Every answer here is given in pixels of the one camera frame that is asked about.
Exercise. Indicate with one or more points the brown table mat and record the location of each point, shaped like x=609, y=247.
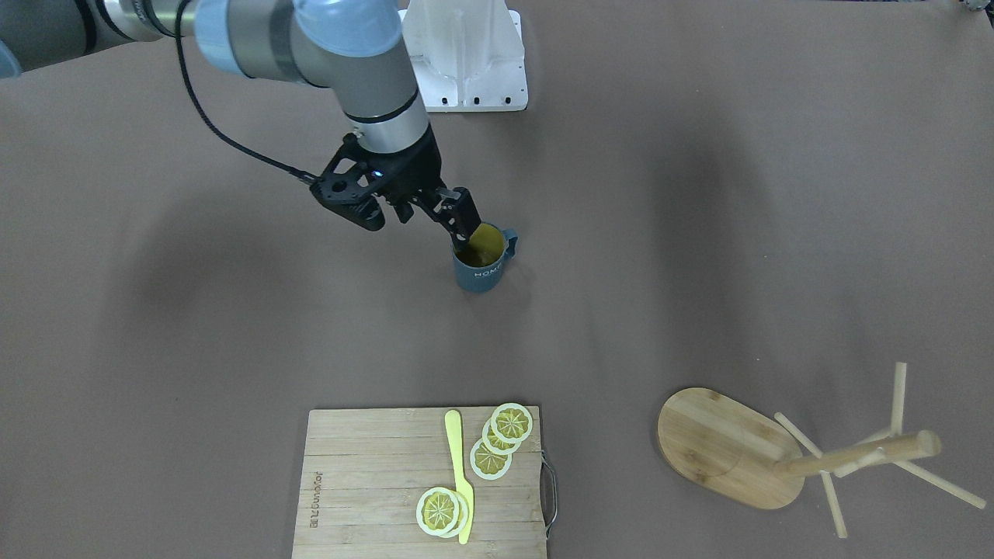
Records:
x=776, y=199

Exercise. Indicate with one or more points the lemon slice upper top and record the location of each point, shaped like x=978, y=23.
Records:
x=436, y=511

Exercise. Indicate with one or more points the lemon slice row far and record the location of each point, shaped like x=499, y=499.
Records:
x=511, y=423

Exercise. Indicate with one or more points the lemon slice row near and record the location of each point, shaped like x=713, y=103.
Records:
x=488, y=465

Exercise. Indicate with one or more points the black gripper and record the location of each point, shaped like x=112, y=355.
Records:
x=412, y=172

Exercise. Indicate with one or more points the lemon slice row middle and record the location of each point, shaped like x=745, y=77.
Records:
x=494, y=444

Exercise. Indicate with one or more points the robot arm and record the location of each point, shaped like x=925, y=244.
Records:
x=354, y=48

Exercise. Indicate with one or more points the blue mug yellow inside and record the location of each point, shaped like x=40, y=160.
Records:
x=479, y=266

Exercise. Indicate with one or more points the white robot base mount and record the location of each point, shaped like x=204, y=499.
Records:
x=468, y=56

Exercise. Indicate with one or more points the yellow plastic knife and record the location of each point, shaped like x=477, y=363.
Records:
x=454, y=431

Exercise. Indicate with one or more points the bamboo cutting board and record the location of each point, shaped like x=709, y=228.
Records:
x=363, y=471

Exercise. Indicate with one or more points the lemon slice upper under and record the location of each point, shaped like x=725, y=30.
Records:
x=463, y=510

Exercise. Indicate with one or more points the wooden cup storage rack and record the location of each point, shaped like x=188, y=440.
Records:
x=763, y=462

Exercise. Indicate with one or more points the lemon slice row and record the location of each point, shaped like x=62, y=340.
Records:
x=488, y=465
x=494, y=444
x=511, y=423

